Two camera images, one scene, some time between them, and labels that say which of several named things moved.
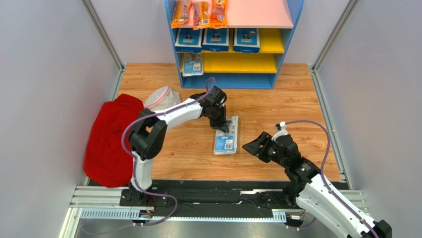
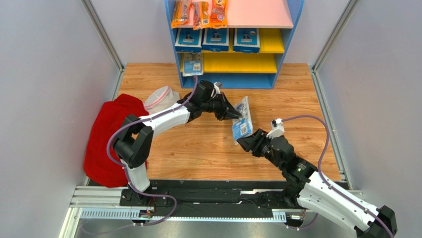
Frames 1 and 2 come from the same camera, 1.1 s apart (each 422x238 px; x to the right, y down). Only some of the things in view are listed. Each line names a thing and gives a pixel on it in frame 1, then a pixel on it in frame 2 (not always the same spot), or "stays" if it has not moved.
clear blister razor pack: (227, 143) -> (242, 127)
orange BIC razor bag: (219, 14) stays
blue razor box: (246, 40) stays
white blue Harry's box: (188, 40) stays
